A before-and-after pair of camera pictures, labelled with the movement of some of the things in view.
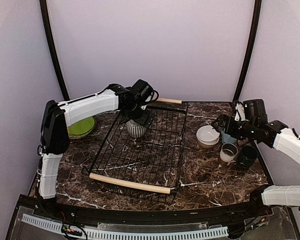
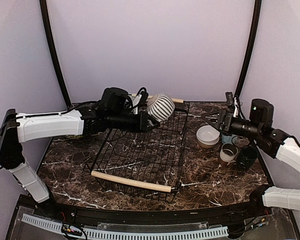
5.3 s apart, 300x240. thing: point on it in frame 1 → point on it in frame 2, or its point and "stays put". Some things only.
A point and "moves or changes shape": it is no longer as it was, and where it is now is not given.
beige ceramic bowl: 206,146 stays put
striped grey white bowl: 135,130 moves or changes shape
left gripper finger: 146,119 → 152,124
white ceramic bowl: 206,134 stays put
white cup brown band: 228,152 stays put
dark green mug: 249,155 stays put
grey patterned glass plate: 76,136 stays put
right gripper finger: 221,123 → 214,118
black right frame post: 253,32 stays put
